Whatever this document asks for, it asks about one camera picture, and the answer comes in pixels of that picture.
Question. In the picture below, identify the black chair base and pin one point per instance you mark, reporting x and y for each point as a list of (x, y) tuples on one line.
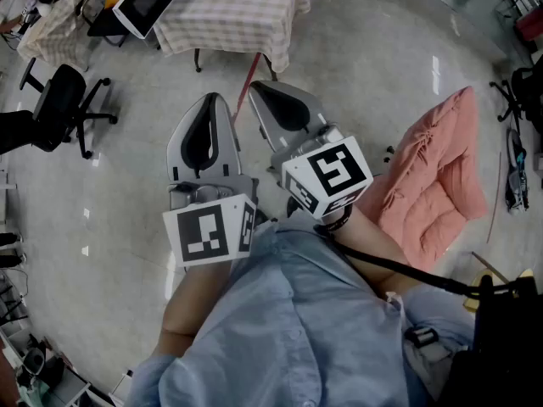
[(389, 148)]

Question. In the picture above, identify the person's right forearm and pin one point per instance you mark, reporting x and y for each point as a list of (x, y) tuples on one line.
[(369, 238)]

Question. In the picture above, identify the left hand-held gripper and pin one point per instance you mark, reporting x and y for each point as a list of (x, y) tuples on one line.
[(199, 231)]

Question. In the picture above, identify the checkered cloth table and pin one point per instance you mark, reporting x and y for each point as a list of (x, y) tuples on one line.
[(229, 19), (59, 36)]

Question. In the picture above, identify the red box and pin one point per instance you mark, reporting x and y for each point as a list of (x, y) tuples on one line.
[(530, 26)]

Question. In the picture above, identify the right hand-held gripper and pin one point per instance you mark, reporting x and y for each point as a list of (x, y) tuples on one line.
[(335, 168)]

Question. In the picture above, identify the person's left forearm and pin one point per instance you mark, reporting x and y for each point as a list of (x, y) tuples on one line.
[(191, 303)]

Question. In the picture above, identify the wooden stool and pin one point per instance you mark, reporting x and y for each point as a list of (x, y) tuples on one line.
[(471, 303)]

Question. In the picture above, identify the black and teal scooter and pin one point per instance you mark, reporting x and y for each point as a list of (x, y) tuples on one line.
[(517, 185)]

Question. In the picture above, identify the black office chair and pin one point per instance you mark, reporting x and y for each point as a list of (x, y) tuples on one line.
[(63, 91), (528, 96), (17, 129)]

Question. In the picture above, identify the white microwave oven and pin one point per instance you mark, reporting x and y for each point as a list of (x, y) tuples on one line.
[(144, 2)]

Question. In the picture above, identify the black equipment pack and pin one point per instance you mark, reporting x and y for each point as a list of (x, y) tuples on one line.
[(509, 346)]

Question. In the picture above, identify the light blue shirt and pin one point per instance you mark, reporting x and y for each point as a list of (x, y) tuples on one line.
[(275, 312)]

